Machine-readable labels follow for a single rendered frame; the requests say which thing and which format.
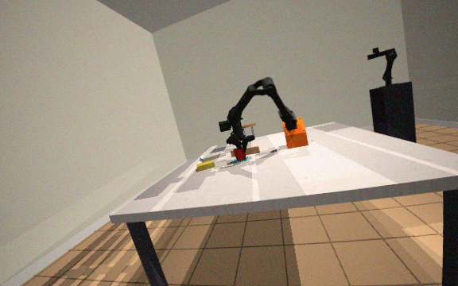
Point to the tan wooden flat bar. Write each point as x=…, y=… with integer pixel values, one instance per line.
x=249, y=150

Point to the yellow block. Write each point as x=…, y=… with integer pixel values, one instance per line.
x=205, y=165

